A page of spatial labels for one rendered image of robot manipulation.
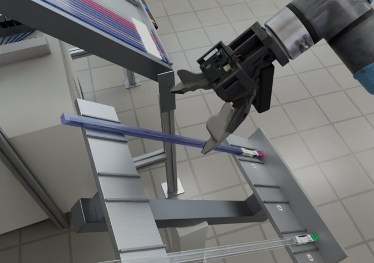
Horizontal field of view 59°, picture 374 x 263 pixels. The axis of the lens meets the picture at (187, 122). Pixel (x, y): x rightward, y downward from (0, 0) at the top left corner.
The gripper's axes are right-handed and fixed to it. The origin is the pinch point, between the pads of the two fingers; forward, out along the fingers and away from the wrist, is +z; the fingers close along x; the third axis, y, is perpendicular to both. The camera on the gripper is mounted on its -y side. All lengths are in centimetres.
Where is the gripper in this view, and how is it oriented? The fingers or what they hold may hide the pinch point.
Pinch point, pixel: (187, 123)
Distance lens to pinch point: 60.0
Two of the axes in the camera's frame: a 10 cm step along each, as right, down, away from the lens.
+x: 3.7, 7.3, -5.7
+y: -5.3, -3.4, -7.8
